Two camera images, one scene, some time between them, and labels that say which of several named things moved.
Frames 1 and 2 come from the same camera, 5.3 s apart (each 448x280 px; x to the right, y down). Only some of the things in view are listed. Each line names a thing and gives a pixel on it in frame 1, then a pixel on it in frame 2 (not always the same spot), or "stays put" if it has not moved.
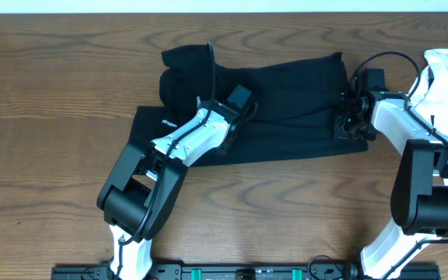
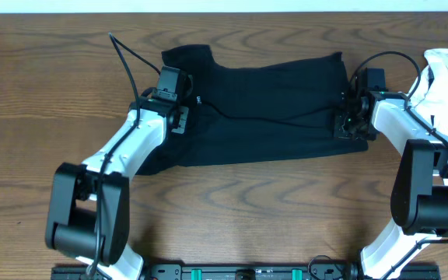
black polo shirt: x=295 y=110 stays put
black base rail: x=242 y=272 stays put
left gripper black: x=225 y=148 → x=182 y=113
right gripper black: x=340 y=132 stays put
